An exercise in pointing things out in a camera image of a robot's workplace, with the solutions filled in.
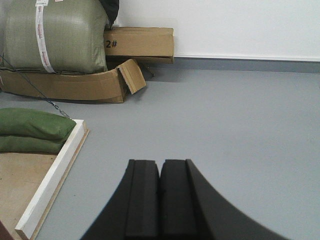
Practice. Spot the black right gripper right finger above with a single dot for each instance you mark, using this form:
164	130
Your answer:
192	209

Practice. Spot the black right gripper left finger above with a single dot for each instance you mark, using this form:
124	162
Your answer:
133	210

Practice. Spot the plywood base board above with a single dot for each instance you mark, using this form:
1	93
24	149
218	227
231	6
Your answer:
20	176

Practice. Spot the open flat cardboard box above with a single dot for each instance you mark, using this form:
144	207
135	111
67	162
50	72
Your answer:
108	87

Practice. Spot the upper green sandbag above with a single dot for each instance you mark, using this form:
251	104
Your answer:
27	122

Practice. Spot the green sandbag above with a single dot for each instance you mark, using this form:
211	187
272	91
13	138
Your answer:
22	144
27	122

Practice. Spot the lower green sandbag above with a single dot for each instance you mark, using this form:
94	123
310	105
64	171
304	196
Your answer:
22	144

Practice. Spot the cardboard box marked 2# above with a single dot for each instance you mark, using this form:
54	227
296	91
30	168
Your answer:
145	44

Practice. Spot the grey-green woven sack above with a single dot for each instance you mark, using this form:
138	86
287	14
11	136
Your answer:
55	36

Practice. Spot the black bag behind sack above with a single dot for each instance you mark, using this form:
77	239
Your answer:
111	8

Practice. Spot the white edge rail near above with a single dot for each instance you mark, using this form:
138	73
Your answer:
40	205

